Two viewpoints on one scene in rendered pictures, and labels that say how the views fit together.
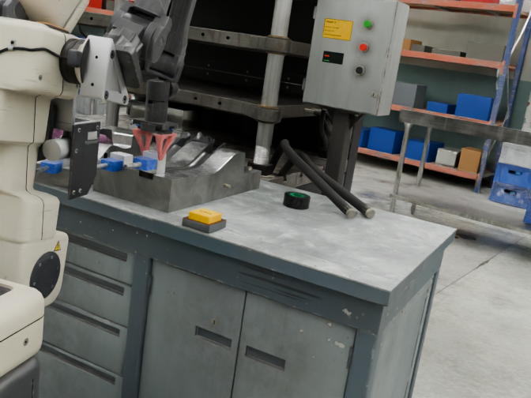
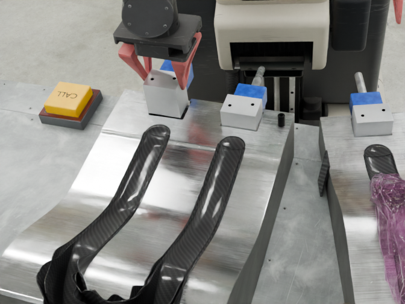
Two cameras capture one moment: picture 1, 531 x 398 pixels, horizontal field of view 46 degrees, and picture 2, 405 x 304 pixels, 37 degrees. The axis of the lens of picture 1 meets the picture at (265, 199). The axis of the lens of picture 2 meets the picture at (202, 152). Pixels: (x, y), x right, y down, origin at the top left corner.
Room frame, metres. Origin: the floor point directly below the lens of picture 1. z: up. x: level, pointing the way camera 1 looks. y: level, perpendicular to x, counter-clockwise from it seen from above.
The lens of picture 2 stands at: (2.28, 0.32, 1.48)
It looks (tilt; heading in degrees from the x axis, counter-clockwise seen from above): 47 degrees down; 178
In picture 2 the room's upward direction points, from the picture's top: 9 degrees counter-clockwise
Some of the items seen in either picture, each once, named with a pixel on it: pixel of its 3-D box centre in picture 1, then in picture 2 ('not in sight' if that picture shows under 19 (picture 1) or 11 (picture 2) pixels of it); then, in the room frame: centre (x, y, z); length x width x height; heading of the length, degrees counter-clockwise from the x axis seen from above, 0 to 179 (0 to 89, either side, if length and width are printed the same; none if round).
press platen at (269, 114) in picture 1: (194, 103); not in sight; (2.90, 0.39, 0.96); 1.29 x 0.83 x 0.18; 64
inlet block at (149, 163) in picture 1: (142, 163); (177, 72); (1.58, 0.33, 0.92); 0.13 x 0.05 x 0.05; 154
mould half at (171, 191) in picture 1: (185, 167); (146, 250); (1.85, 0.25, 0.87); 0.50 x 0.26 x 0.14; 154
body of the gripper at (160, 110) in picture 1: (156, 114); (155, 13); (1.62, 0.31, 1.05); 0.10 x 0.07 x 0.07; 64
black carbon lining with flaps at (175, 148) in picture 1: (181, 152); (152, 218); (1.84, 0.27, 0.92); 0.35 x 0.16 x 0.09; 154
